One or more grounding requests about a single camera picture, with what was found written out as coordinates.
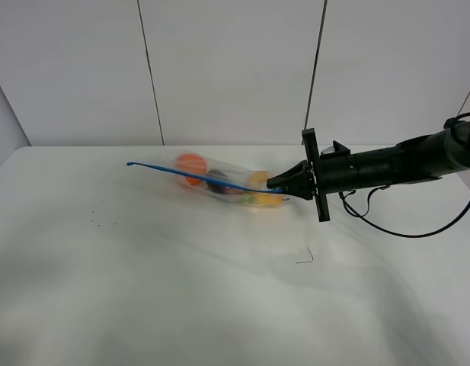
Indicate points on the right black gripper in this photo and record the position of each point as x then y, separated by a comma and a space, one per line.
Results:
328, 176

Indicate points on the clear zip bag blue seal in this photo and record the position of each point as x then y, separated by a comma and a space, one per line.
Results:
164, 163

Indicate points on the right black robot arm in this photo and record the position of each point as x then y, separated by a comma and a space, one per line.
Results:
423, 158

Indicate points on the yellow lemon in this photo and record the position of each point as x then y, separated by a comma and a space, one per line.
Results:
258, 181

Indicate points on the purple eggplant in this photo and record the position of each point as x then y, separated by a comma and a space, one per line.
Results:
220, 183

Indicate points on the orange fruit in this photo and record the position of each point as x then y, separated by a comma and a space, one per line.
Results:
191, 163

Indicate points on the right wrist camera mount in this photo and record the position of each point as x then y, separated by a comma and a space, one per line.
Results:
337, 149

